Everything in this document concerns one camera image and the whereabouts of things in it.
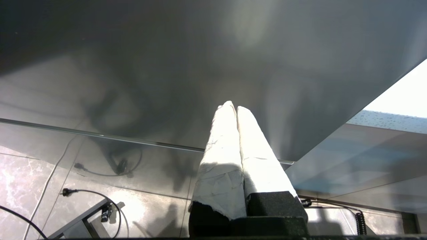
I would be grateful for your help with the tissue-wrapped left gripper right finger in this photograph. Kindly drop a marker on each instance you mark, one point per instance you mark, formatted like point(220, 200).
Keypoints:
point(260, 160)

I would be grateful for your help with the tissue-wrapped left gripper left finger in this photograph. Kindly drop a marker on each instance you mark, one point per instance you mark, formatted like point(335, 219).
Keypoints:
point(222, 160)

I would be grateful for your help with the grey base cabinet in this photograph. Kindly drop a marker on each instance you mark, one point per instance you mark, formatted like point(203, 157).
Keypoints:
point(367, 160)

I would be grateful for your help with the tall cabinet unit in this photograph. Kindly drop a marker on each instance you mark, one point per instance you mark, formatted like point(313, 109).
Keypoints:
point(166, 60)

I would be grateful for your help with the grey metal frame bar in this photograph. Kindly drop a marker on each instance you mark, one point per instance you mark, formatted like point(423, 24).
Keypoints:
point(83, 218)

